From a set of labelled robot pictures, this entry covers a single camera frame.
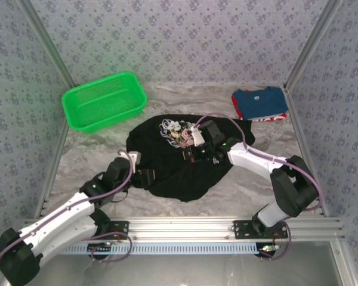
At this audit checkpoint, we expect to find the aluminium frame post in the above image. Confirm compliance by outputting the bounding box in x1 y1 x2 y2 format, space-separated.
283 0 345 90
17 0 77 88

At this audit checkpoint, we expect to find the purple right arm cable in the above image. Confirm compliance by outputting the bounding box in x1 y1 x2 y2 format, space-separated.
196 112 323 262

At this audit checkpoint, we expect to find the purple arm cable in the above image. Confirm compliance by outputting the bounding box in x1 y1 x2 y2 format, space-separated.
0 150 135 271
196 112 323 262

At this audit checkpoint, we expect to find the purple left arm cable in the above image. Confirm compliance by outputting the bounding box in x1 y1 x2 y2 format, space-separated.
0 150 135 271

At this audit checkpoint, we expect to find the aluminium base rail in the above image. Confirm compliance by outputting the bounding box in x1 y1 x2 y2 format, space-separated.
19 216 346 242

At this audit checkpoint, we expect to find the black t-shirt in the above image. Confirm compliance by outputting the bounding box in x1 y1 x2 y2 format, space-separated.
125 114 256 203

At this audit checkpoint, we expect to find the folded blue t-shirt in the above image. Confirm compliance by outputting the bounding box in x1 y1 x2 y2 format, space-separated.
232 86 288 122

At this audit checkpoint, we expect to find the slotted white cable duct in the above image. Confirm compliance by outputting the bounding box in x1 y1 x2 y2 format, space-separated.
59 241 260 256

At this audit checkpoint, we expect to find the green plastic basket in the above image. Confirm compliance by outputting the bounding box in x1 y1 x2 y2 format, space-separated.
61 71 148 133

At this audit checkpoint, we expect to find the grey metal panel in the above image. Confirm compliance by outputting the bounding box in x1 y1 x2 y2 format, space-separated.
5 241 358 286

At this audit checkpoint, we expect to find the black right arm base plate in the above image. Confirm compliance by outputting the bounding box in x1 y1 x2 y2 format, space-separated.
232 219 289 240

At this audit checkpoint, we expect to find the small controller board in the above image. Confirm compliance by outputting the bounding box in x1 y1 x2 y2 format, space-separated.
87 243 113 253
258 243 281 257

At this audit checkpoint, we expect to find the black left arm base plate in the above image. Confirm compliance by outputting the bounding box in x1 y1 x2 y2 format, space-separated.
89 220 129 240

